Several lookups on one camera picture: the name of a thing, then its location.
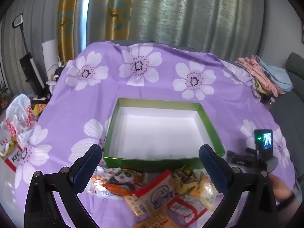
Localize gold foil wrapped snack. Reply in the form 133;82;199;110
171;166;202;195

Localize purple floral cloth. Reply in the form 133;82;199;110
14;41;297;228

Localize potted plant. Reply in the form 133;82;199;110
0;81;11;110

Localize pink patterned clothes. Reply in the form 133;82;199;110
234;55;287;98

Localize white blue label snack packet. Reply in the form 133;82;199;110
138;170;181;215

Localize person's right hand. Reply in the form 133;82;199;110
269;174;296;203

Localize light blue cloth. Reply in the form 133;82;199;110
258;58;294;92

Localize green cardboard box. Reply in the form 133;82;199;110
103;97;226;171

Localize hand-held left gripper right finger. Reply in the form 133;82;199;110
199;144;277;228

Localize white rectangular panel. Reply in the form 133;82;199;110
42;40;63;81

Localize grey sofa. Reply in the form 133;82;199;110
268;52;304;171

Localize shimmering grey curtain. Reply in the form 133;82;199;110
128;0;304;61

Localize orange cracker packet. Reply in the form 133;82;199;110
132;207;177;228

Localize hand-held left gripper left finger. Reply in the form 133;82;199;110
24;144;102;228

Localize gold deer print curtain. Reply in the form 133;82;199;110
57;0;90;63
104;0;133;41

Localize red white paper bag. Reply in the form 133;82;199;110
0;133;24;173

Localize yellow black box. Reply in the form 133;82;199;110
31;102;47;117

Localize red white snack packet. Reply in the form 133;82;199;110
167;195;207;226

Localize plain grey curtain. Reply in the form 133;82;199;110
0;0;62;95

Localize yellow green snack packet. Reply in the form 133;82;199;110
190;171;218;211

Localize white red plastic bag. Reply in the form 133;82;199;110
6;94;38;145

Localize black white upright vacuum cleaner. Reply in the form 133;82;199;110
12;14;49;100

